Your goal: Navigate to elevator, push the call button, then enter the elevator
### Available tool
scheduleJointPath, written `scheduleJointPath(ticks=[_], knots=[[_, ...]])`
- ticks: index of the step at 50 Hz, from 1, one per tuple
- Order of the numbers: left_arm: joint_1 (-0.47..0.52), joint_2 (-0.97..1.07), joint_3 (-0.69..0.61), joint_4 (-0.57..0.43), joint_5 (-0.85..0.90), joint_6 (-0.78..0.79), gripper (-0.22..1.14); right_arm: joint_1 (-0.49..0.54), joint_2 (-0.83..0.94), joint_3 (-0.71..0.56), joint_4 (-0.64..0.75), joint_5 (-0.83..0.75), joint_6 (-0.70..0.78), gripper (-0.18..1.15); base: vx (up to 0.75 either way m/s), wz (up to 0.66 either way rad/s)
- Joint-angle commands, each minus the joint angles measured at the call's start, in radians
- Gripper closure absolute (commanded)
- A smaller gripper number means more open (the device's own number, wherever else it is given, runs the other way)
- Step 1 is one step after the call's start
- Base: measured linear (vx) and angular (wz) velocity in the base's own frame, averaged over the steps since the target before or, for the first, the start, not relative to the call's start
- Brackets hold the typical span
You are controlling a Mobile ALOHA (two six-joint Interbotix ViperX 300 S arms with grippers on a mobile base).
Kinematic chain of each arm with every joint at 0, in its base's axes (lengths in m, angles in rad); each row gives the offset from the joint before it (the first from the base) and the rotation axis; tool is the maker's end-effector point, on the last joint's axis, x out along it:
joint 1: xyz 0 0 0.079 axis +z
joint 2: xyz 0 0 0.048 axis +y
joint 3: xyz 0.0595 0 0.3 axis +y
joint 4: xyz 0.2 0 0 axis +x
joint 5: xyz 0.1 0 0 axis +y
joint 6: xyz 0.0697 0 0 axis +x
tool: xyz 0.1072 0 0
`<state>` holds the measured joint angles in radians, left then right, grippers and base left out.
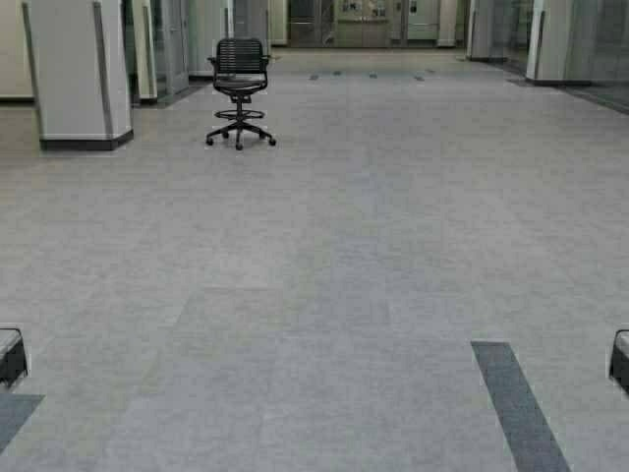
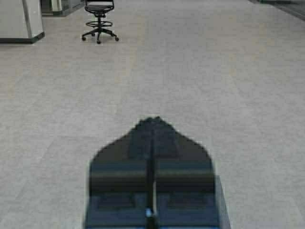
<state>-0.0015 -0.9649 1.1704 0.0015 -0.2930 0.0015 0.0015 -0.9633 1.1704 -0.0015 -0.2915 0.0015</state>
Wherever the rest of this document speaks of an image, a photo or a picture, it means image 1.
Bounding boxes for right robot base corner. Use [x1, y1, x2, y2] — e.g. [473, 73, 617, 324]
[608, 328, 628, 393]

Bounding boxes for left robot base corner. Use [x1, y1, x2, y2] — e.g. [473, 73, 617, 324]
[1, 326, 29, 389]

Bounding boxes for black mesh office chair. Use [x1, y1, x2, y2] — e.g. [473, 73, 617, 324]
[205, 37, 277, 150]

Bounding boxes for distant metal double doors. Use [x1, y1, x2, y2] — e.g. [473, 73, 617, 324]
[287, 0, 441, 48]

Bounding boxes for white square pillar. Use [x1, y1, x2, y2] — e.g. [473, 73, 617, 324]
[21, 0, 134, 151]

